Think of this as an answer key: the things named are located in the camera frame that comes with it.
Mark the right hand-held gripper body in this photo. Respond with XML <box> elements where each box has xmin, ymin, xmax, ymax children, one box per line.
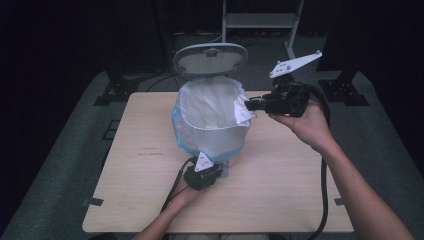
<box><xmin>265</xmin><ymin>49</ymin><xmax>323</xmax><ymax>118</ymax></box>

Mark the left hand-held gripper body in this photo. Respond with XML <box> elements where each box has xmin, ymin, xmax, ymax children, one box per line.
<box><xmin>183</xmin><ymin>151</ymin><xmax>224</xmax><ymax>192</ymax></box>

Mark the white tissue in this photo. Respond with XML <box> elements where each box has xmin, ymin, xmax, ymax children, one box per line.
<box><xmin>233</xmin><ymin>94</ymin><xmax>258</xmax><ymax>128</ymax></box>

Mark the clear blue-edged plastic bin liner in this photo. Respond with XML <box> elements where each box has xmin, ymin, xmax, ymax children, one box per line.
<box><xmin>171</xmin><ymin>75</ymin><xmax>257</xmax><ymax>162</ymax></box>

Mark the grey white-lidded trash can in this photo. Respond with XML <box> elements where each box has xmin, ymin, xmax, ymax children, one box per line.
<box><xmin>171</xmin><ymin>42</ymin><xmax>252</xmax><ymax>168</ymax></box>

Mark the person's left hand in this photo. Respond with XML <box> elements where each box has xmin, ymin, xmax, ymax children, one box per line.
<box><xmin>168</xmin><ymin>185</ymin><xmax>215</xmax><ymax>215</ymax></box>

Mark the person's right hand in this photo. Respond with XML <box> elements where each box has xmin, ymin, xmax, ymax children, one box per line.
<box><xmin>268</xmin><ymin>101</ymin><xmax>336</xmax><ymax>153</ymax></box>

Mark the white metal stand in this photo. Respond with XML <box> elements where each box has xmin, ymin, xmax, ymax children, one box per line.
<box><xmin>219</xmin><ymin>0</ymin><xmax>306</xmax><ymax>61</ymax></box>

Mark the black stand with feet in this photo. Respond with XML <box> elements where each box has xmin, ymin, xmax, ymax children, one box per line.
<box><xmin>93</xmin><ymin>64</ymin><xmax>169</xmax><ymax>107</ymax></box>

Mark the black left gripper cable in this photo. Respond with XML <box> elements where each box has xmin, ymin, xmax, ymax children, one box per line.
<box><xmin>159</xmin><ymin>156</ymin><xmax>197</xmax><ymax>214</ymax></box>

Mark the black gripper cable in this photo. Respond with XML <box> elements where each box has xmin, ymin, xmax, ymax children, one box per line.
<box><xmin>159</xmin><ymin>156</ymin><xmax>197</xmax><ymax>214</ymax></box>
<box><xmin>305</xmin><ymin>83</ymin><xmax>332</xmax><ymax>240</ymax></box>

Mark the black stand base plate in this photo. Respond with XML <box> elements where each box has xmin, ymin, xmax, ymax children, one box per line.
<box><xmin>318</xmin><ymin>68</ymin><xmax>371</xmax><ymax>107</ymax></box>

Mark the black floor cable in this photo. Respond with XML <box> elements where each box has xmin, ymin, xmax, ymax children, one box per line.
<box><xmin>145</xmin><ymin>72</ymin><xmax>181</xmax><ymax>93</ymax></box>

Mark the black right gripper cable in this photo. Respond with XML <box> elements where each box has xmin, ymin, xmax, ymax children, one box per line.
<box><xmin>305</xmin><ymin>83</ymin><xmax>332</xmax><ymax>240</ymax></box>

